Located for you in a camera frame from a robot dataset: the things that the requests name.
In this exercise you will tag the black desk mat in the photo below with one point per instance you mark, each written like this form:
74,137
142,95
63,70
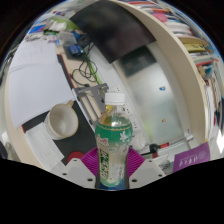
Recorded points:
80,140

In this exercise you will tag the white paper sheet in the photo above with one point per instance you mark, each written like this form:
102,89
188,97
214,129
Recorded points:
36,93
33,55

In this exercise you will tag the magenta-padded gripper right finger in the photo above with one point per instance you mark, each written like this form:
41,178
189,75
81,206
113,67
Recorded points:
146,171

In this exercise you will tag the small printed paper slip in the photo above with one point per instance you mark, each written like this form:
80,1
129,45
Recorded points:
43,146

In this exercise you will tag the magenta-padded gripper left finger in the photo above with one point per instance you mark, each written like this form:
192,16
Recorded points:
76,172

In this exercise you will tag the small blue device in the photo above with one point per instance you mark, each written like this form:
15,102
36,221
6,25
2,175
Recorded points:
76,50

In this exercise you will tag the flat round red coaster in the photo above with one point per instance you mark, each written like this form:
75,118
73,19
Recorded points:
76,156

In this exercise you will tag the white patterned ceramic mug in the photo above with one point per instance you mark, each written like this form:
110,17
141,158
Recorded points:
61,121

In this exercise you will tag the black computer monitor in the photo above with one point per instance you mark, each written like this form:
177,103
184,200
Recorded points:
113,30

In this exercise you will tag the white wall power socket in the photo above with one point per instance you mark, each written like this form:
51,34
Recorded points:
116,90
129,109

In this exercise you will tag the green-labelled clear drink bottle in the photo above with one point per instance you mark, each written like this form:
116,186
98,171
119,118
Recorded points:
113,140

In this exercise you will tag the white ceramic jar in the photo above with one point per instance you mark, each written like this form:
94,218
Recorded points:
138,140

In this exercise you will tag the grey metal laptop stand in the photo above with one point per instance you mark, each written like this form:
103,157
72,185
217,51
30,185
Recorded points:
88,96

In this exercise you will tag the wooden shelf with books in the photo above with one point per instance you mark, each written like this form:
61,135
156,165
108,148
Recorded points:
186,76

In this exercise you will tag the dark wine bottle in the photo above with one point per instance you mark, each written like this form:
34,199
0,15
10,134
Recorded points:
155,148

